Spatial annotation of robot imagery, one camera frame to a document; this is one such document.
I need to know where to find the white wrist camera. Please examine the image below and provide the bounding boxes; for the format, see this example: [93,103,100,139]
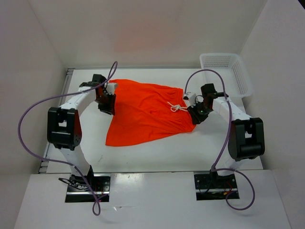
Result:
[183,92,197,108]
[104,83,118,95]

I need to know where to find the purple cable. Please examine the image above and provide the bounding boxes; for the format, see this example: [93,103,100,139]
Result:
[184,69,255,210]
[18,61,118,216]

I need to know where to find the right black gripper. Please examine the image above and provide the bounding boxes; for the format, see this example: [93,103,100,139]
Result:
[187,101,213,125]

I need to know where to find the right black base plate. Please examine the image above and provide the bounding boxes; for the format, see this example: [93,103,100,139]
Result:
[193,172,237,192]

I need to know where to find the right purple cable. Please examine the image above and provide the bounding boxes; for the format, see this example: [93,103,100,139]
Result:
[184,69,255,210]

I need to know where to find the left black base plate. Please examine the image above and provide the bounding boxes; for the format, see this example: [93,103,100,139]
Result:
[67,174,111,195]

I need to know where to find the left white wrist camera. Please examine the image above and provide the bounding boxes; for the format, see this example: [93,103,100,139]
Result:
[104,83,118,95]

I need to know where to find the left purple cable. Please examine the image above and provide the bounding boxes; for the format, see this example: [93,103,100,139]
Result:
[18,61,118,216]

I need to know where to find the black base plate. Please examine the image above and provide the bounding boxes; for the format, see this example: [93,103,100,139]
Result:
[193,172,237,192]
[67,174,111,195]

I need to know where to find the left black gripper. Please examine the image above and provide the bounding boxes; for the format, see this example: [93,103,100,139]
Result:
[95,92,117,116]

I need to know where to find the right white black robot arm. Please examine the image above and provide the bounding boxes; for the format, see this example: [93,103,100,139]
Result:
[183,83,265,187]

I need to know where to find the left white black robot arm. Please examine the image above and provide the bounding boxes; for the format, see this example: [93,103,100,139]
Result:
[47,74,118,191]

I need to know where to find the white perforated plastic basket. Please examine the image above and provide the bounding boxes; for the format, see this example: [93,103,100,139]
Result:
[200,53,253,98]

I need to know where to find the orange mesh shorts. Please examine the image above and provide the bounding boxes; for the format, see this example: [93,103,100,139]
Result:
[105,79,195,147]

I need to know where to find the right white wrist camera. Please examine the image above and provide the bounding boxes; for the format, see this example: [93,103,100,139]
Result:
[183,92,197,108]

